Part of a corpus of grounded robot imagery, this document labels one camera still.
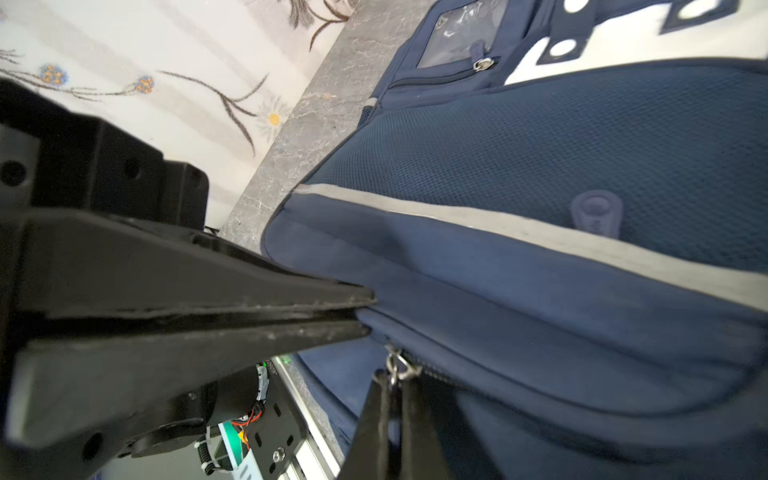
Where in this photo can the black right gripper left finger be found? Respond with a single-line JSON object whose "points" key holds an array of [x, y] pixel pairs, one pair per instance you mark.
{"points": [[369, 455]]}

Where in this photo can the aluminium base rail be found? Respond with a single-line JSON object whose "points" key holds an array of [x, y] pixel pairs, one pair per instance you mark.
{"points": [[262, 426]]}

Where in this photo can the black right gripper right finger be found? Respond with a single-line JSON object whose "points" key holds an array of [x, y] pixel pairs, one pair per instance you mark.
{"points": [[421, 454]]}

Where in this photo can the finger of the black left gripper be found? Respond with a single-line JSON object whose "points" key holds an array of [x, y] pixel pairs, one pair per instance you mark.
{"points": [[65, 385]]}

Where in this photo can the navy blue student backpack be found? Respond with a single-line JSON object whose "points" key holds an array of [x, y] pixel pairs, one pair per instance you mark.
{"points": [[561, 208]]}

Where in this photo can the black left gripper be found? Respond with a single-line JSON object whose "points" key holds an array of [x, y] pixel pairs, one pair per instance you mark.
{"points": [[79, 265]]}

